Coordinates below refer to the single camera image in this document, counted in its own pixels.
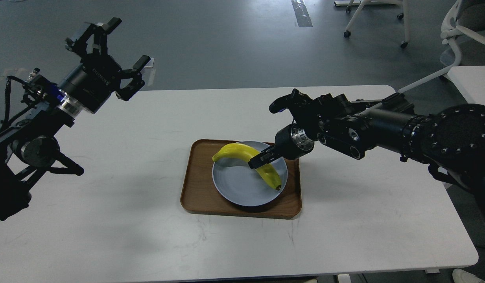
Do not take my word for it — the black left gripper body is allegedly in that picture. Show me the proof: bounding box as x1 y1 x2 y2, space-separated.
59 54 122 114

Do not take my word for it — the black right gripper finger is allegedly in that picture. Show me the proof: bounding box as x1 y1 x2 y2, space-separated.
248 144 285 169

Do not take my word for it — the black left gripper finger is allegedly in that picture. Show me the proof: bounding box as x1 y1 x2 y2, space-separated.
115 55 151 101
65 17 122 63

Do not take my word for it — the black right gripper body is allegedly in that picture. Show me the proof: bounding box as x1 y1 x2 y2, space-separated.
273 124 315 160

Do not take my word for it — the yellow banana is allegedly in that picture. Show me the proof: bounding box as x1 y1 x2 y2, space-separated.
212 143 282 191

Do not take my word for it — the light blue plate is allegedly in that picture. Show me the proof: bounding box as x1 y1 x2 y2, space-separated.
212 157 288 207

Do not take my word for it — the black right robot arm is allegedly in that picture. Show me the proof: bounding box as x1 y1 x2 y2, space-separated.
248 89 485 224

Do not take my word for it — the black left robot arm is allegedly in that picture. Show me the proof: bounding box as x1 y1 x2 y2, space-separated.
0 17 151 221

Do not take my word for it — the brown wooden tray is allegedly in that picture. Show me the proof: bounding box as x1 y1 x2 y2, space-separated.
181 139 302 220

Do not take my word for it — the white rolling stand base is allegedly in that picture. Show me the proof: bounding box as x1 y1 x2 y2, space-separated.
333 0 411 50

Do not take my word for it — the white side table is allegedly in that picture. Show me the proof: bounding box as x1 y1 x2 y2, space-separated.
447 66 485 105

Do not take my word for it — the white office chair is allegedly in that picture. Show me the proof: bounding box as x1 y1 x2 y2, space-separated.
398 0 485 94

